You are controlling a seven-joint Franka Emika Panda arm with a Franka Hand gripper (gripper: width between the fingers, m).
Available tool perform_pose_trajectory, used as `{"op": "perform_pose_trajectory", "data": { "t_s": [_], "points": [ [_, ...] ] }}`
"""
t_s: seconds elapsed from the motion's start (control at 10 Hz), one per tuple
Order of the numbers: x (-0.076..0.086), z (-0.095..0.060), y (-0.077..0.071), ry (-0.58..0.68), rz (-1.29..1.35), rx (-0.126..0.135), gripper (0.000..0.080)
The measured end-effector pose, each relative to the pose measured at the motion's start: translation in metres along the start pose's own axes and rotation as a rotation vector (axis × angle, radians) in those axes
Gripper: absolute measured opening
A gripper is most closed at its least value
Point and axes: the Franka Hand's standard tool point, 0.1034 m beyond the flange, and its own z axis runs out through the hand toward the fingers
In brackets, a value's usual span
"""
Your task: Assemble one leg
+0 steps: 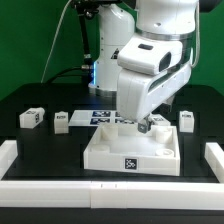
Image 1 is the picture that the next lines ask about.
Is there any white square tabletop part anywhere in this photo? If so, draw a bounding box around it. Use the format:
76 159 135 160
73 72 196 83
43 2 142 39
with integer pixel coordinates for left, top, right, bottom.
83 123 180 176

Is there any white tag base sheet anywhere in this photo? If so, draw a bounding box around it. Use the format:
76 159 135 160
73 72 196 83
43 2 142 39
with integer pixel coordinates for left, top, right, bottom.
69 110 132 126

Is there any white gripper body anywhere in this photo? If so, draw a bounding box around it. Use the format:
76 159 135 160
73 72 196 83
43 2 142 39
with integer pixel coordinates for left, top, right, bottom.
116 35 191 122

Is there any white U-shaped fence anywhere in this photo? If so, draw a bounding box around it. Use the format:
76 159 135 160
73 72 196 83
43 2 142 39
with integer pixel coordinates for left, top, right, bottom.
0 140 224 211

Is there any black cable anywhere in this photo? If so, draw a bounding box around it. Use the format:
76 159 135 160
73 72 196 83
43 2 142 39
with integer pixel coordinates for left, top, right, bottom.
45 65 94 84

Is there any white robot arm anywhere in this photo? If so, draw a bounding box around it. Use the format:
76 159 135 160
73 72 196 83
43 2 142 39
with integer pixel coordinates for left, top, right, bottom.
89 0 200 133

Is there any white cable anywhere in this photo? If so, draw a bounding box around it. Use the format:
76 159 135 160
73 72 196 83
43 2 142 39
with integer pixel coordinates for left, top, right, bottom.
40 0 73 84

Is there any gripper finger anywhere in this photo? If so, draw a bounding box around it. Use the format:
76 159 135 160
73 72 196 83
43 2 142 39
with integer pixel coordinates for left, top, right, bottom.
161 103 172 114
138 117 152 133

